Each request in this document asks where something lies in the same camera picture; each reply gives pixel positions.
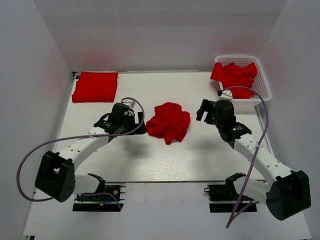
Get red t shirt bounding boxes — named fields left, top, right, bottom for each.
left=71, top=71, right=119, bottom=103
left=146, top=102, right=191, bottom=145

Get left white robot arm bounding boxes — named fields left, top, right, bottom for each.
left=35, top=99, right=147, bottom=203

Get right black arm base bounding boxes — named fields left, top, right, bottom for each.
left=204, top=173, right=246, bottom=213

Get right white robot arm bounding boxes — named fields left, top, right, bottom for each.
left=196, top=99, right=311, bottom=221

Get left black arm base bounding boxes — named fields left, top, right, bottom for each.
left=72, top=173, right=126, bottom=213

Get red t shirts in basket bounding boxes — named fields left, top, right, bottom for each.
left=210, top=62, right=258, bottom=89

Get folded red t shirt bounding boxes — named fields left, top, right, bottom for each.
left=71, top=71, right=119, bottom=103

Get white plastic basket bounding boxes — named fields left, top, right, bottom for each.
left=215, top=55, right=272, bottom=102

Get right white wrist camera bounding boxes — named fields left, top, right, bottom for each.
left=217, top=89, right=233, bottom=102

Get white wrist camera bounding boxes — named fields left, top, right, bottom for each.
left=217, top=89, right=233, bottom=102
left=120, top=98, right=136, bottom=111

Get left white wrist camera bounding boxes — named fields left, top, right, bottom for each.
left=120, top=98, right=136, bottom=111

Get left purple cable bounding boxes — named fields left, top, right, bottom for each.
left=16, top=97, right=146, bottom=202

